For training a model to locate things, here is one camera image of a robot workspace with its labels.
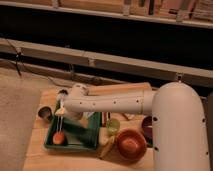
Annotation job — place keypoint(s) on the orange-brown bowl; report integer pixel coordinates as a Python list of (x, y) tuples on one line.
[(131, 144)]

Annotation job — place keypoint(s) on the small dark metal cup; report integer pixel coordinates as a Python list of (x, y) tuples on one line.
[(45, 113)]

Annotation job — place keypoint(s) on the dark purple bowl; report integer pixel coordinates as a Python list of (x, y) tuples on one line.
[(146, 127)]

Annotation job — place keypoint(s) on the red and dark marker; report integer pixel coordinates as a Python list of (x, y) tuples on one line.
[(105, 118)]

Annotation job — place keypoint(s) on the wooden board table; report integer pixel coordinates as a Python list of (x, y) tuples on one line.
[(40, 159)]

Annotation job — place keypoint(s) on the light green cup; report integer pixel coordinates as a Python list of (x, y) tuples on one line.
[(113, 126)]

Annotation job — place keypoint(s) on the green plastic tray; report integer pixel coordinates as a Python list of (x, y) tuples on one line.
[(77, 138)]

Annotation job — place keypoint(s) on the orange-red apple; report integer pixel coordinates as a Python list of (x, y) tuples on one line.
[(59, 138)]

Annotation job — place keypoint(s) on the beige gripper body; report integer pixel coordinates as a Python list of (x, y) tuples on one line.
[(61, 112)]

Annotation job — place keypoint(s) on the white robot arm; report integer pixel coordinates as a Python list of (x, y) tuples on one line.
[(179, 124)]

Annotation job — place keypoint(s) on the white ridged cup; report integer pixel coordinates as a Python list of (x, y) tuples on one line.
[(128, 116)]

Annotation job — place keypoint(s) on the white dish brush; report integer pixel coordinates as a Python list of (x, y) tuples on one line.
[(61, 123)]

